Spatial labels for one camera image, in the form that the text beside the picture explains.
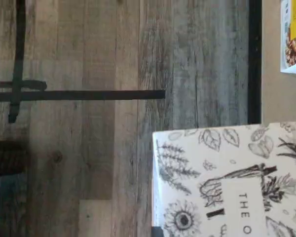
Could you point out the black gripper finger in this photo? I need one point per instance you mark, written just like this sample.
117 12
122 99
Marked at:
156 233

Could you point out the white tea box yellow strip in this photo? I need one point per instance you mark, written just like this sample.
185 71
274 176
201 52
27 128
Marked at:
224 160

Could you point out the black floor stand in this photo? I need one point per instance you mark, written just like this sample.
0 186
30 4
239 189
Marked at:
88 95

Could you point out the dark brown round object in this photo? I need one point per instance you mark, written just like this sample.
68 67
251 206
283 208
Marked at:
7 158

